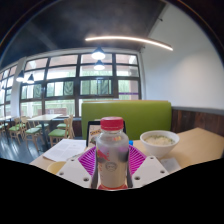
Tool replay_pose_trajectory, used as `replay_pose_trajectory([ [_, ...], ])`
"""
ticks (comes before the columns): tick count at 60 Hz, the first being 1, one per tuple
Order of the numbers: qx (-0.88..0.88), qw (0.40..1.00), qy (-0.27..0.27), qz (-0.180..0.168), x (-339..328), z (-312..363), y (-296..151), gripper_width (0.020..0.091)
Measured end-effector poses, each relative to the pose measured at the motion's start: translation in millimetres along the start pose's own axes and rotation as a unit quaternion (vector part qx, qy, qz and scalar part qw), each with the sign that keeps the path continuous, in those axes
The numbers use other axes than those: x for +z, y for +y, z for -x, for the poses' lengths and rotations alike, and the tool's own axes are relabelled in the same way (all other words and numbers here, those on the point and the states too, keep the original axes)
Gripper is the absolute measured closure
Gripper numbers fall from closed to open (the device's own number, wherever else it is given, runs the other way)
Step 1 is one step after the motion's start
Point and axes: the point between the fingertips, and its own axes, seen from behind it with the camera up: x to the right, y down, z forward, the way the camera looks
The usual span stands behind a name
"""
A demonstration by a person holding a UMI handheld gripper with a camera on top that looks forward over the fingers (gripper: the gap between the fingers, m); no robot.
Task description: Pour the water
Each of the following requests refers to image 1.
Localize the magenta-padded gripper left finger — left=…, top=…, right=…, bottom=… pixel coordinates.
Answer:
left=56, top=144, right=100, bottom=189

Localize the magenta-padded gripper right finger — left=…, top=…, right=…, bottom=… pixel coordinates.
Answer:
left=126, top=143, right=170, bottom=188

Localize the clear red-capped drink bottle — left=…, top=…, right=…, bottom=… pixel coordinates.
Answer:
left=95, top=116, right=130, bottom=191

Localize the white paper card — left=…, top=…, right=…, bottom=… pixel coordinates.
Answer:
left=159, top=157, right=183, bottom=174

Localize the white printed paper sheet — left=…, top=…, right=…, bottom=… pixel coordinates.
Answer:
left=42, top=138, right=88, bottom=163

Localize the white bowl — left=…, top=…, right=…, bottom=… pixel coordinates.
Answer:
left=139, top=129, right=181, bottom=159

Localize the group of green-seated wooden chairs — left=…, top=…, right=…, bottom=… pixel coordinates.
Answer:
left=0, top=114, right=76, bottom=148

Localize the green upholstered bench backrest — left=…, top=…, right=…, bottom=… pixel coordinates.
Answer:
left=81, top=100, right=173, bottom=141

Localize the wooden dining table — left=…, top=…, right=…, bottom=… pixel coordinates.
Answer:
left=26, top=113, right=64, bottom=148

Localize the long curved ceiling light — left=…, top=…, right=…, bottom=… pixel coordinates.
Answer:
left=84, top=35, right=174, bottom=52

